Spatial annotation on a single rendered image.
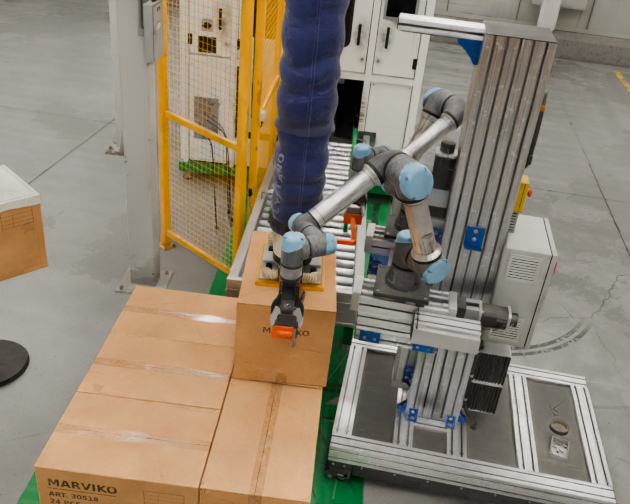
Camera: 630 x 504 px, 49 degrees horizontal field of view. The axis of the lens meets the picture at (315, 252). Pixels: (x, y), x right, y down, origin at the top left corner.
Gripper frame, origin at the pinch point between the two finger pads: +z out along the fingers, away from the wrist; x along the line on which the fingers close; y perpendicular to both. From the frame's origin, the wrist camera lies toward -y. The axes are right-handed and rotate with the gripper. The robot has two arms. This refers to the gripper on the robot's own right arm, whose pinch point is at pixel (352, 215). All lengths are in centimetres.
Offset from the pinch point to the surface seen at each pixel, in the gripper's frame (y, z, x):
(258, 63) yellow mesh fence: -132, -30, -58
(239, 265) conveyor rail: -24, 48, -54
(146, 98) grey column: -82, -18, -115
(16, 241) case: 7, 27, -156
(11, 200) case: 6, 6, -156
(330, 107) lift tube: 37, -63, -17
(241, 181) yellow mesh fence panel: -84, 28, -61
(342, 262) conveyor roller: -45, 53, 2
